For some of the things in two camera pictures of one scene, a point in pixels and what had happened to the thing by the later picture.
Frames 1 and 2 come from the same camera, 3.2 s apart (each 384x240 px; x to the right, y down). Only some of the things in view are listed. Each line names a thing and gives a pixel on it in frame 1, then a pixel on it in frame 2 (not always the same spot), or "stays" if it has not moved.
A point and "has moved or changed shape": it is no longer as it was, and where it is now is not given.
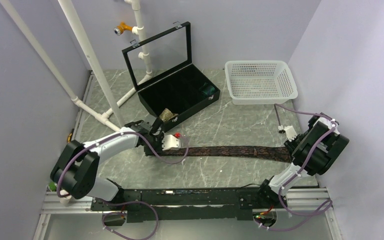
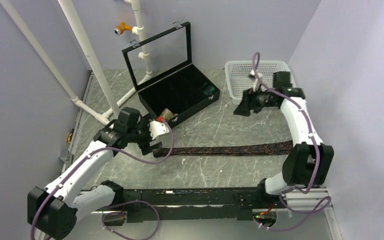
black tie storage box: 169,84 stays
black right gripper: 290,146 -> 244,108
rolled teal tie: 208,89 stays
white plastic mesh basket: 260,82 stays
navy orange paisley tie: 272,153 has moved or changed shape
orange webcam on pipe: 119,29 stays
